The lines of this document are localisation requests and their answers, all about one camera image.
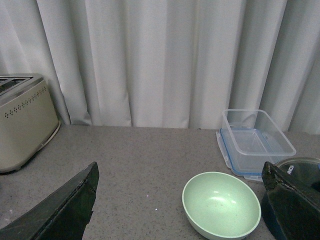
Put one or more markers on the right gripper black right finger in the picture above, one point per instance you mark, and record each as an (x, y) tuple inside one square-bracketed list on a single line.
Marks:
[(289, 207)]

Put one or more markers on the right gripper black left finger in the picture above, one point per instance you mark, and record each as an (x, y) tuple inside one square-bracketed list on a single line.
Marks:
[(63, 215)]

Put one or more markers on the green bowl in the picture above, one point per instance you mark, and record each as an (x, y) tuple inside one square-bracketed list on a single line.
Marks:
[(220, 206)]

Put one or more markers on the glass pot lid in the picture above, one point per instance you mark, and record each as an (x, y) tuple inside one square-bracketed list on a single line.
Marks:
[(304, 169)]

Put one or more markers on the blue-rimmed container lid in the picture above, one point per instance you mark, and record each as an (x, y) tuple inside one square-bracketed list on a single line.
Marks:
[(256, 151)]

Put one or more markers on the clear plastic container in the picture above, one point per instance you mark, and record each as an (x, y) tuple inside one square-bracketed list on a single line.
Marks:
[(260, 120)]

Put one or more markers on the cream toaster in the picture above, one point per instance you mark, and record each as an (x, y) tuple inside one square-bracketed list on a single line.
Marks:
[(28, 119)]

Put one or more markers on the white curtain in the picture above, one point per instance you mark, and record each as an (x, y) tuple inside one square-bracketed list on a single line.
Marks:
[(169, 63)]

